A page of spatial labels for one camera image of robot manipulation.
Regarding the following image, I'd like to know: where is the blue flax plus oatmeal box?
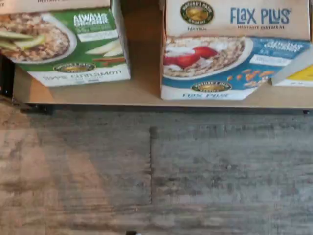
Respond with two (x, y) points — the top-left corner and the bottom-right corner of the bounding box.
(160, 0), (313, 101)

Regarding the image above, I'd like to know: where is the black metal shelf rack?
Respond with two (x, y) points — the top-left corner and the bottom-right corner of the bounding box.
(0, 0), (313, 116)

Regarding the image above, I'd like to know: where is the green apple cinnamon oatmeal box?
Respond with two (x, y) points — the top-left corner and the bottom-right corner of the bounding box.
(0, 0), (132, 88)

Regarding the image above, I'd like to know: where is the yellow purely elizabeth box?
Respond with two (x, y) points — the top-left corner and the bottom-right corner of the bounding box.
(271, 44), (313, 88)

